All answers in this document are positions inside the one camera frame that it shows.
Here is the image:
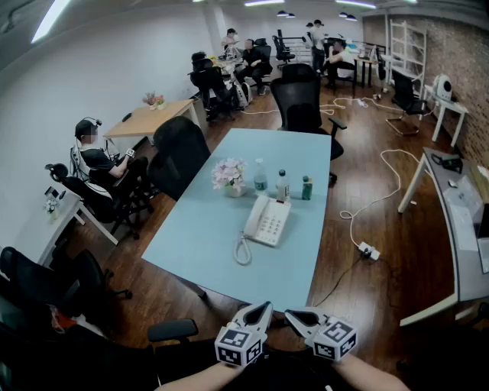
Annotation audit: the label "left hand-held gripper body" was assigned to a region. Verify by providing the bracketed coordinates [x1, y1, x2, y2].
[214, 319, 267, 368]

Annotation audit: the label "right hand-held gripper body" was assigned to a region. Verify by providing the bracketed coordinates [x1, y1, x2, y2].
[305, 315, 358, 362]

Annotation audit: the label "white telephone handset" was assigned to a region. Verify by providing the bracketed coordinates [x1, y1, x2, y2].
[243, 195, 270, 240]

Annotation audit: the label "person's right forearm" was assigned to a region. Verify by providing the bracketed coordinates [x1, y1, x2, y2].
[330, 353, 413, 391]

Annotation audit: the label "white desk telephone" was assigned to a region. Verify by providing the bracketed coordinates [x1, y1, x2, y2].
[244, 195, 293, 248]

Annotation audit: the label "person's black clothing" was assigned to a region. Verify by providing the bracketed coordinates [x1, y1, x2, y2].
[154, 343, 347, 391]

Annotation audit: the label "black chair armrest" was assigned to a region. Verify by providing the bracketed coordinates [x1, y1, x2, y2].
[147, 318, 200, 344]

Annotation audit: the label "white power strip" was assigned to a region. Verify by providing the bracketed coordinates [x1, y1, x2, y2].
[358, 241, 382, 262]

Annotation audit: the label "green-capped drink bottle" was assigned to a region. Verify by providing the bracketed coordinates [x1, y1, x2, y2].
[275, 169, 291, 203]

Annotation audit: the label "clear water bottle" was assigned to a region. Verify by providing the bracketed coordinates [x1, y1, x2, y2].
[253, 157, 270, 197]

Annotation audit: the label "pink flowers in white pot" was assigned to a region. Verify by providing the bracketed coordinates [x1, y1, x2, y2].
[210, 157, 248, 199]

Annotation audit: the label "white paper sheet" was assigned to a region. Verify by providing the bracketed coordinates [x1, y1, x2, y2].
[447, 202, 480, 252]

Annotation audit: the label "black mesh office chair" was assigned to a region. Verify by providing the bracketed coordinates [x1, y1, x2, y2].
[0, 246, 134, 318]
[146, 115, 212, 202]

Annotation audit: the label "grey desk with white legs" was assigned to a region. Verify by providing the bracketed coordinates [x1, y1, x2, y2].
[397, 146, 489, 328]

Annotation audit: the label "black office chair with headrest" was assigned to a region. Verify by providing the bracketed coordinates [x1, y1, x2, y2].
[44, 163, 154, 241]

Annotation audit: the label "wooden desk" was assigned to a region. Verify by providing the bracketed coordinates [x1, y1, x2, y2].
[102, 99, 202, 143]

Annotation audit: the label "black office chair with armrests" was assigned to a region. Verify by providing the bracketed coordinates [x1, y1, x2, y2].
[270, 63, 348, 181]

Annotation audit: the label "small white flower pot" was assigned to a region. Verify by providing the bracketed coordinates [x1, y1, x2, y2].
[42, 197, 62, 222]

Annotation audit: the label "pink flower arrangement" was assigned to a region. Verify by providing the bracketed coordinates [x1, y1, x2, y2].
[141, 91, 168, 111]

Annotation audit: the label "black cantilever chair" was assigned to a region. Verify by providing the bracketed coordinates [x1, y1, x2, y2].
[385, 69, 432, 136]

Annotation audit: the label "small white table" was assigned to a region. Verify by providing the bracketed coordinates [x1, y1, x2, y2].
[423, 84, 469, 148]

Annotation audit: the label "white round appliance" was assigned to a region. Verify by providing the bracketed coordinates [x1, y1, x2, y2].
[432, 73, 456, 102]

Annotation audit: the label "white shelf rack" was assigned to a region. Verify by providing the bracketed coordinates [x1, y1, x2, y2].
[387, 18, 429, 88]

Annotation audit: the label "black cable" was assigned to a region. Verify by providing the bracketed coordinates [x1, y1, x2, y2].
[312, 254, 364, 307]

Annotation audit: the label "white telephone cord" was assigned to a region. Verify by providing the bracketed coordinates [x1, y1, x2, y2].
[233, 230, 254, 267]

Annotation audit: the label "long white cable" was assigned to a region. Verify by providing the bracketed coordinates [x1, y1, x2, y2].
[339, 148, 422, 249]

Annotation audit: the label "black device with cable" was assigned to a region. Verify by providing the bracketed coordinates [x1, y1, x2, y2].
[431, 153, 465, 175]

